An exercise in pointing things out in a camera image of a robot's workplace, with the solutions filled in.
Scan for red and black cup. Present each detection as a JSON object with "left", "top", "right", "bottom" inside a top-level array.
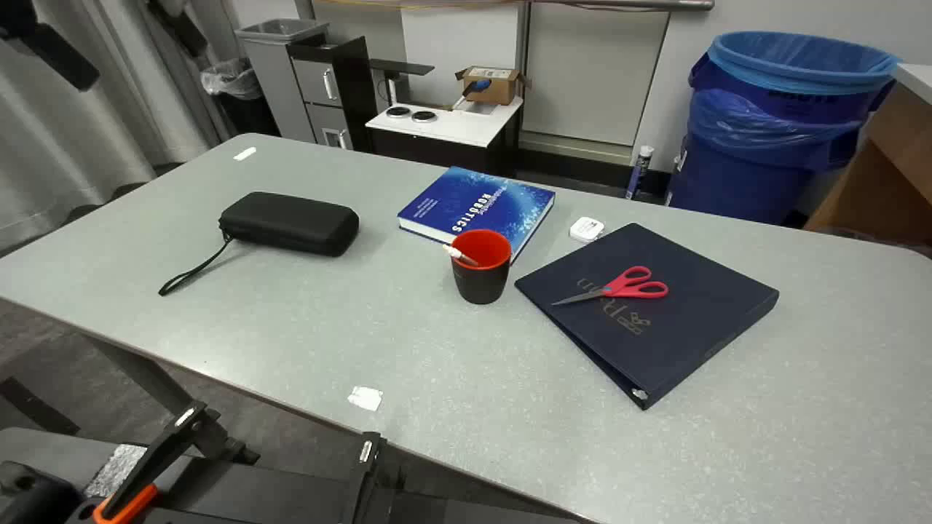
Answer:
[{"left": 447, "top": 228, "right": 516, "bottom": 310}]

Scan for blue hardcover book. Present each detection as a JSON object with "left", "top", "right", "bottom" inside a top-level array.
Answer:
[{"left": 396, "top": 166, "right": 559, "bottom": 260}]

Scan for small white square block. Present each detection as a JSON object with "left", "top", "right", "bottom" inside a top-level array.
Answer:
[{"left": 568, "top": 215, "right": 604, "bottom": 244}]

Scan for low white topped table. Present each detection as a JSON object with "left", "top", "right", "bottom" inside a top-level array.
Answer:
[{"left": 364, "top": 94, "right": 526, "bottom": 177}]

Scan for open cardboard box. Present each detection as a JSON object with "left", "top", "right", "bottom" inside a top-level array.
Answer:
[{"left": 454, "top": 65, "right": 526, "bottom": 109}]

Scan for navy blue binder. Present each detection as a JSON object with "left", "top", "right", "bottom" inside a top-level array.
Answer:
[{"left": 511, "top": 222, "right": 784, "bottom": 413}]

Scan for black cabinet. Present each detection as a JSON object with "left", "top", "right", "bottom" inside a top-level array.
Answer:
[{"left": 287, "top": 33, "right": 437, "bottom": 155}]

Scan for grey filing cabinet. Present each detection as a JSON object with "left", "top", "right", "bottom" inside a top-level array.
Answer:
[{"left": 232, "top": 19, "right": 354, "bottom": 151}]

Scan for black equipment base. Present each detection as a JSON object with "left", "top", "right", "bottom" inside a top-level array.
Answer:
[{"left": 0, "top": 426, "right": 584, "bottom": 524}]

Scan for large blue trash bin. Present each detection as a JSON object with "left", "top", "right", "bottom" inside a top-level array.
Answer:
[{"left": 667, "top": 56, "right": 894, "bottom": 228}]

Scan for blue bin with liner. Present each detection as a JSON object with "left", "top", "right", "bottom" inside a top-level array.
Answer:
[{"left": 705, "top": 30, "right": 902, "bottom": 100}]

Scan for grey curtain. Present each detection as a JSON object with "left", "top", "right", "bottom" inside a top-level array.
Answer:
[{"left": 0, "top": 0, "right": 236, "bottom": 257}]

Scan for wooden desk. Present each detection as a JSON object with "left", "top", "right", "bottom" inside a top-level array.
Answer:
[{"left": 804, "top": 62, "right": 932, "bottom": 244}]

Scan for red handled scissors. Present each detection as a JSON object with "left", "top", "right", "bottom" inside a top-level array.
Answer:
[{"left": 551, "top": 263, "right": 673, "bottom": 311}]

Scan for black zippered pouch with strap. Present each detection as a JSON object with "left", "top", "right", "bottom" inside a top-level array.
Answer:
[{"left": 156, "top": 190, "right": 360, "bottom": 301}]

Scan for orange handled black clamp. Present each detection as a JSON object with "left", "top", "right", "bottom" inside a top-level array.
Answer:
[{"left": 90, "top": 403, "right": 261, "bottom": 524}]

